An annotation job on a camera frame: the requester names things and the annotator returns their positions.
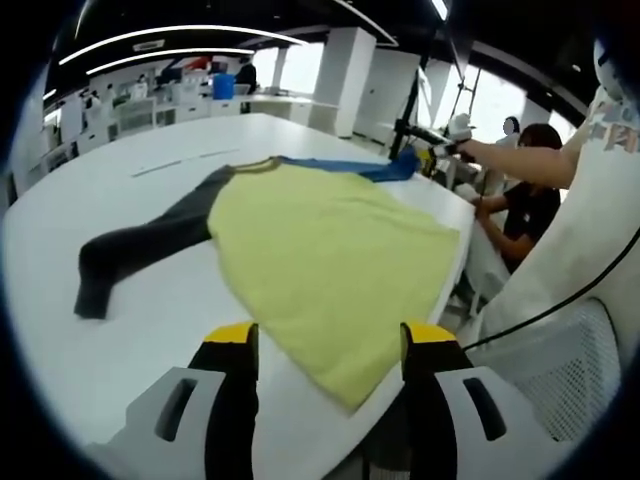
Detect white mesh chair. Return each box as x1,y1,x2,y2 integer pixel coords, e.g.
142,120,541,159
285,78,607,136
474,299,624,446

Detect white counter cabinets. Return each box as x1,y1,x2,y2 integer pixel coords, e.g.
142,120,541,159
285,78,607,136
39,92,326,169

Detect short curved ceiling light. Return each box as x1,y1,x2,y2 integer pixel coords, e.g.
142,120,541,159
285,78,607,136
87,47,256,76

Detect white worn device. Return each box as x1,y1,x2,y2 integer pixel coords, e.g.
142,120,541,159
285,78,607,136
592,37,640,104

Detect white draped cloth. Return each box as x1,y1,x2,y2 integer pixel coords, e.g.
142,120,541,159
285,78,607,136
449,214,514,326

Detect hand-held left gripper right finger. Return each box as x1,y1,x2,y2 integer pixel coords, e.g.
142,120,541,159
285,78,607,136
399,321,559,480

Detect white square pillar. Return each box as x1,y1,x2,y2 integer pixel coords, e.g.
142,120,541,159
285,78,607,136
309,27,376,139

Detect white flat table strip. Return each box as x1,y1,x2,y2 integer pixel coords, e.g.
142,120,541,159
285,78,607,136
130,147,241,179

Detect long curved ceiling light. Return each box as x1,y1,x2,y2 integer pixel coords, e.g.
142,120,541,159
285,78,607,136
58,24,304,66

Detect yellow grey blue garment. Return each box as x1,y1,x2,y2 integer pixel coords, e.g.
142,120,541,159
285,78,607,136
73,146,462,414

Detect black cable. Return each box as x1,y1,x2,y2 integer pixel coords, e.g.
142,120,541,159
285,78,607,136
462,233,640,351

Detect blue barrel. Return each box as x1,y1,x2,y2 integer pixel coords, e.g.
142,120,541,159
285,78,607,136
212,73,236,100

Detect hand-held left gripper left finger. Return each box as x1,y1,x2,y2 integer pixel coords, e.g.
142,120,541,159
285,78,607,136
82,322,261,480

